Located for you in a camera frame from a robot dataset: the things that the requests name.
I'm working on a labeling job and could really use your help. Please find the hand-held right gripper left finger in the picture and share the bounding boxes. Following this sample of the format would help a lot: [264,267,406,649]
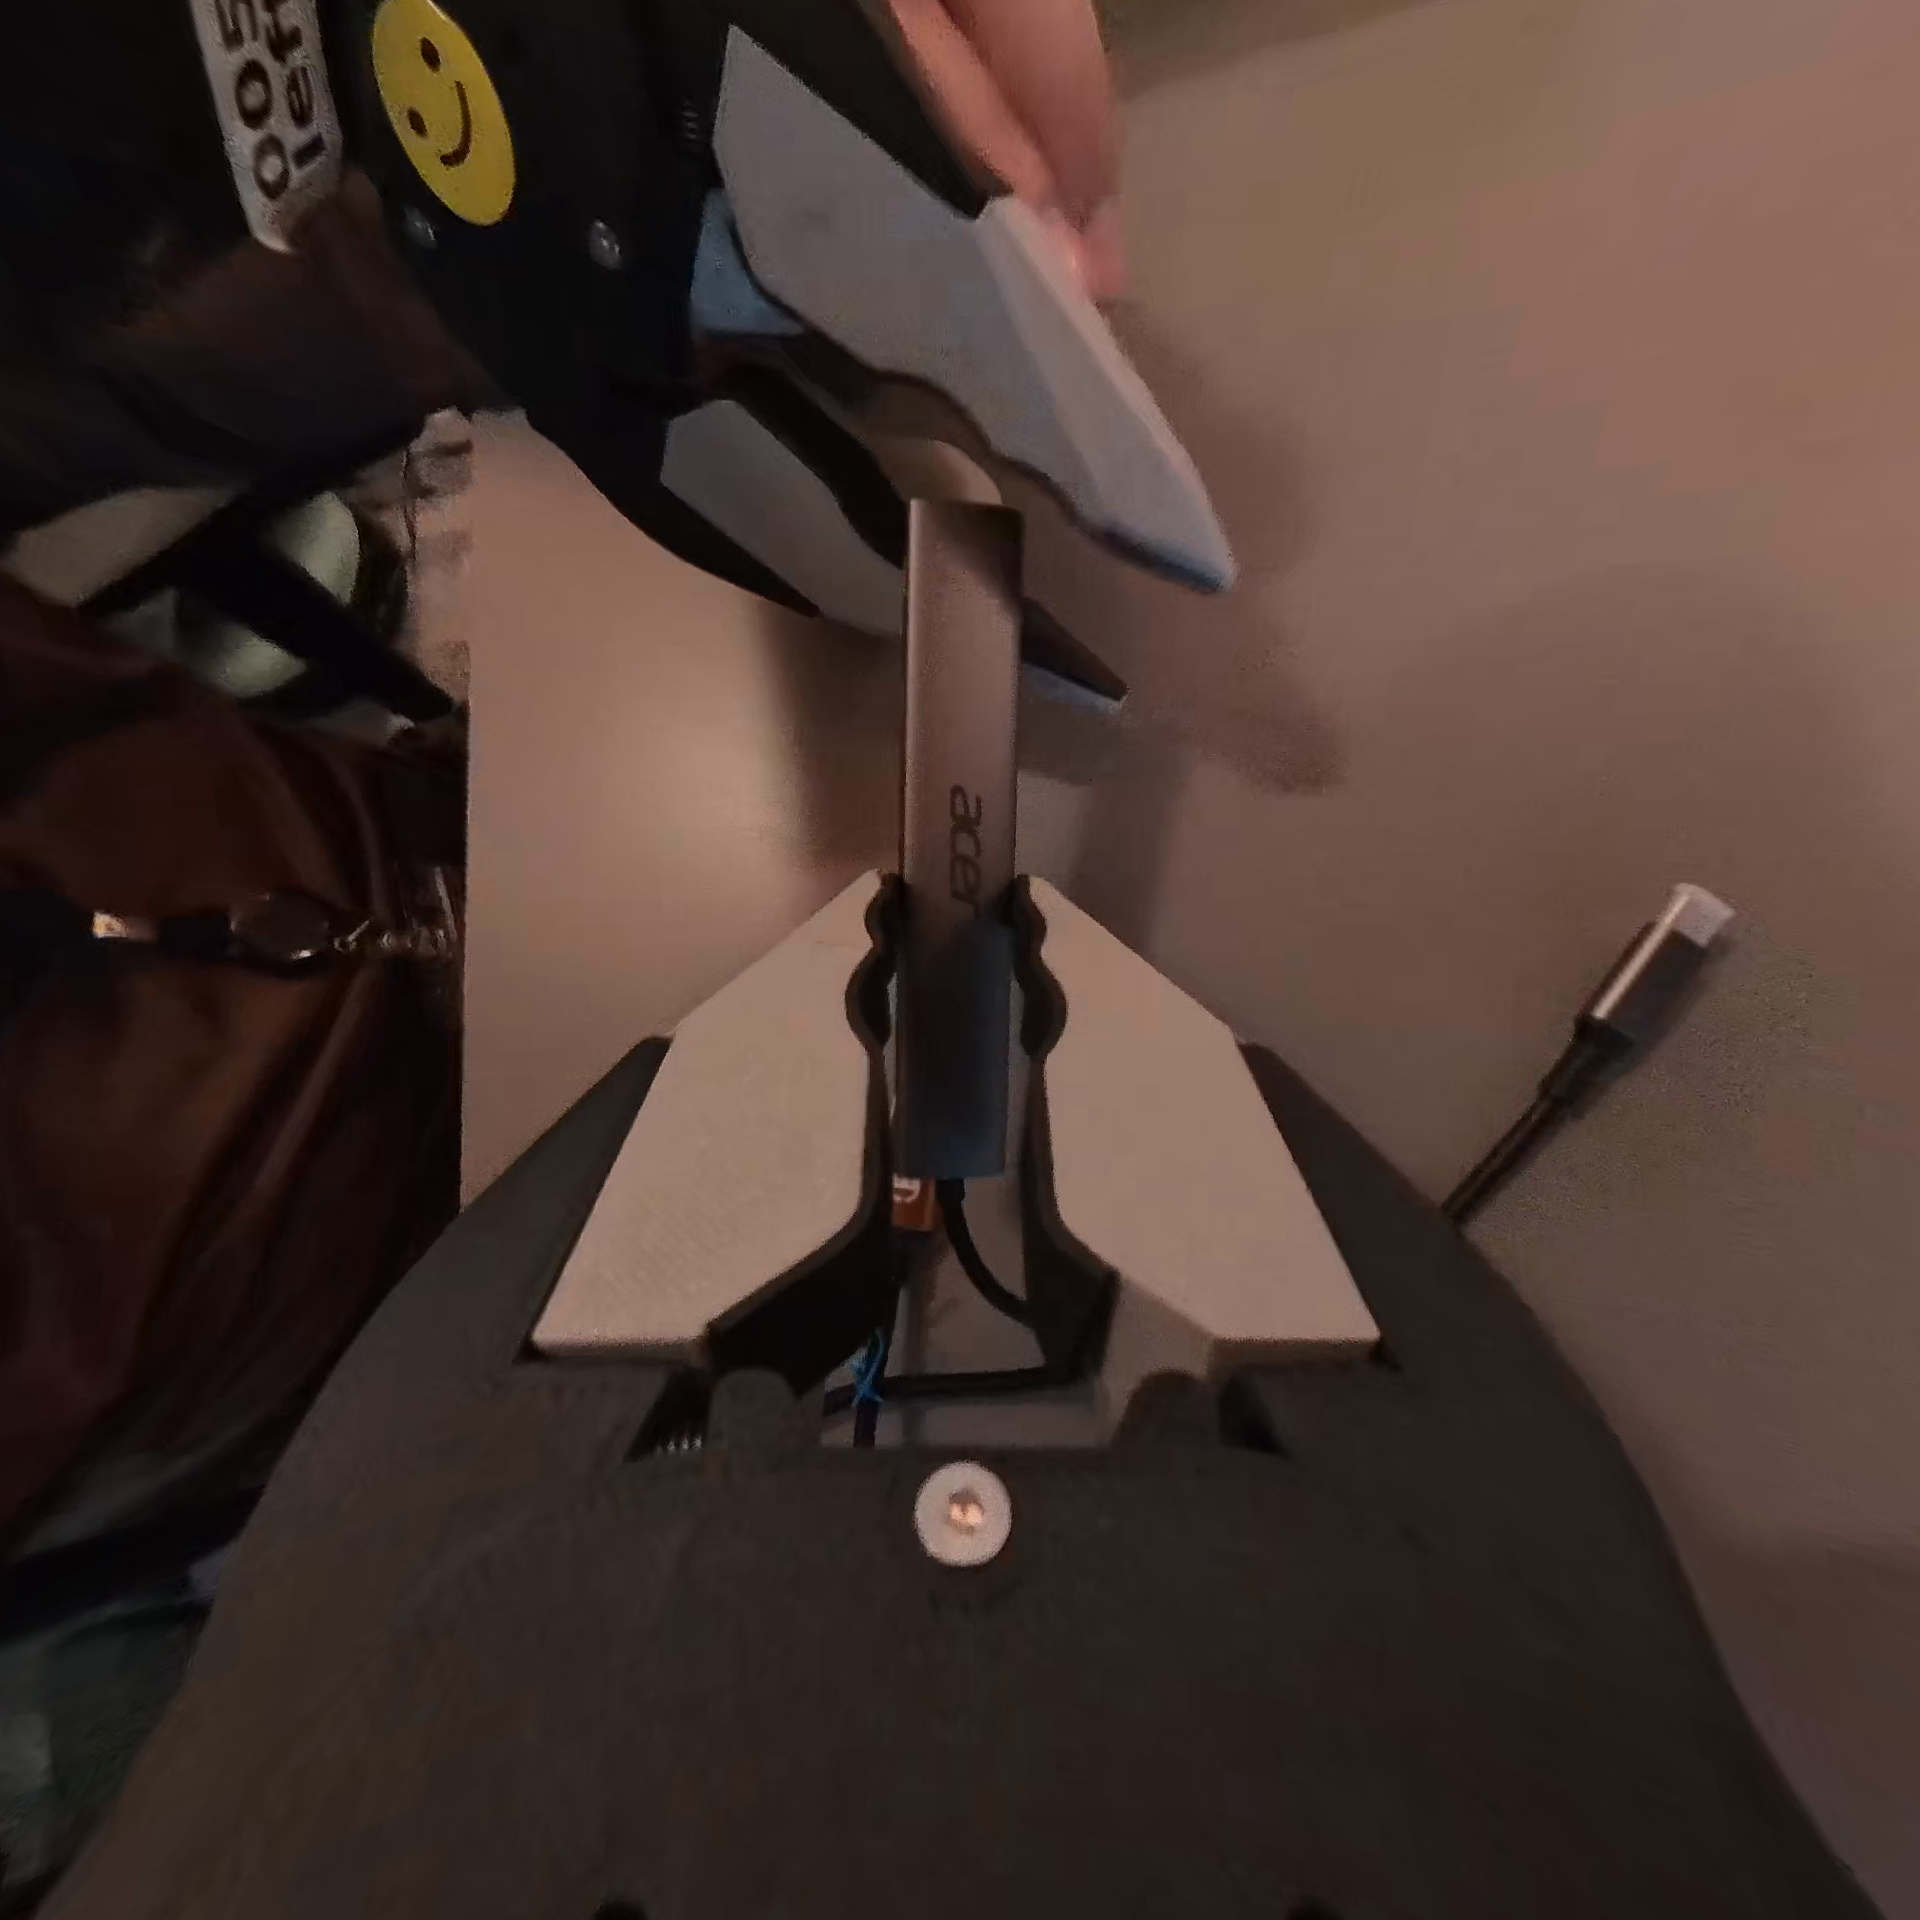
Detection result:
[533,873,913,1371]

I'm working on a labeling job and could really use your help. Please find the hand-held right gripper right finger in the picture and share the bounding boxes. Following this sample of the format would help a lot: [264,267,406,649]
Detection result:
[1005,873,1385,1417]

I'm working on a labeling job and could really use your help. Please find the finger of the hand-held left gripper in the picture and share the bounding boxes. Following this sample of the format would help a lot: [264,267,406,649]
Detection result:
[692,27,1236,591]
[660,349,1127,709]

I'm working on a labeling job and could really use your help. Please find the black cable with orange plugs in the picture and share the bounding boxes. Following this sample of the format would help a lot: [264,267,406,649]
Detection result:
[853,1181,1054,1452]

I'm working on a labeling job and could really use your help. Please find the small black oval object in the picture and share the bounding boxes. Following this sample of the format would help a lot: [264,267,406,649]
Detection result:
[896,500,1025,1181]

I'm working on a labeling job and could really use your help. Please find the black cable with grey plug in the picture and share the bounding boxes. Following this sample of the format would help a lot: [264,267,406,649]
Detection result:
[939,884,1736,1328]

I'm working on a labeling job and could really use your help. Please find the person's left hand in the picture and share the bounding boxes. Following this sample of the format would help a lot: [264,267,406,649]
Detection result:
[887,0,1134,302]

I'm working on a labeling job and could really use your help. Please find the metal zipper pull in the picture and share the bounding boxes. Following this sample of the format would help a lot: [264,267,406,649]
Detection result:
[84,888,453,971]

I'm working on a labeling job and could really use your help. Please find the person's brown clothing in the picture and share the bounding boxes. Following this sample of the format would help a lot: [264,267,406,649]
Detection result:
[0,164,501,1595]

